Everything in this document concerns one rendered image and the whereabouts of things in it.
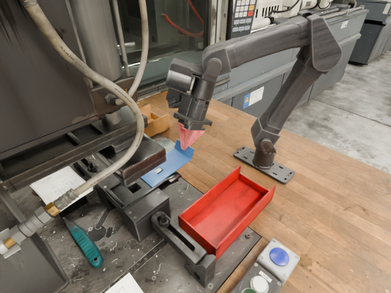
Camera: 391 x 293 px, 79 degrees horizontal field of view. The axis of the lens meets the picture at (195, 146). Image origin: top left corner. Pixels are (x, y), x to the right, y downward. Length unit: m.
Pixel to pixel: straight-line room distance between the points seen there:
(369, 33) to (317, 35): 4.39
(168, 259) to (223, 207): 0.20
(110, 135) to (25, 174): 0.14
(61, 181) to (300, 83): 0.69
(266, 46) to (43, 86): 0.45
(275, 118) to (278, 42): 0.20
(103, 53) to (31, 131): 0.16
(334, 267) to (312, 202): 0.18
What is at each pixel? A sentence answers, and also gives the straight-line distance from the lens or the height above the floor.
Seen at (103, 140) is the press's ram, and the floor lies 1.17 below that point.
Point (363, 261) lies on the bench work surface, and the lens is 0.71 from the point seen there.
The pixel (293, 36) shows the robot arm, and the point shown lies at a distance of 0.61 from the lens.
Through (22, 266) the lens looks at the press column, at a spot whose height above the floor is 1.03.
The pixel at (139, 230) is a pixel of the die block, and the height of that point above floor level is 0.95.
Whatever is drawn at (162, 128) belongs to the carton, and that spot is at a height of 0.92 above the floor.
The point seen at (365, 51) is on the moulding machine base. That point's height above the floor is 0.26.
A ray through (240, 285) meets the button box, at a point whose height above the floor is 0.93.
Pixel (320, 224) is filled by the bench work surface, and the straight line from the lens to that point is 0.72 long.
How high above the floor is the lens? 1.44
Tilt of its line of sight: 38 degrees down
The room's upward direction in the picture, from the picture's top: straight up
